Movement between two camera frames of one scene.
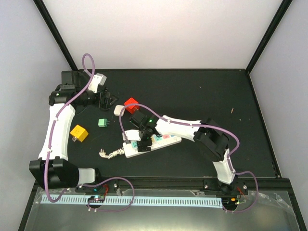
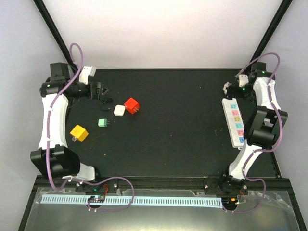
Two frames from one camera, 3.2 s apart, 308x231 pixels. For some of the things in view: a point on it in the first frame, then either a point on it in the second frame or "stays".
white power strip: [160, 141] to [234, 122]
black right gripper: [147, 143] to [237, 94]
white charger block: [117, 110] stays
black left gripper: [106, 104] to [97, 87]
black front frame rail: [188, 184] stays
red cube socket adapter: [132, 109] stays
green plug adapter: [102, 122] stays
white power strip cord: [121, 151] to [224, 88]
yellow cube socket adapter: [79, 133] stays
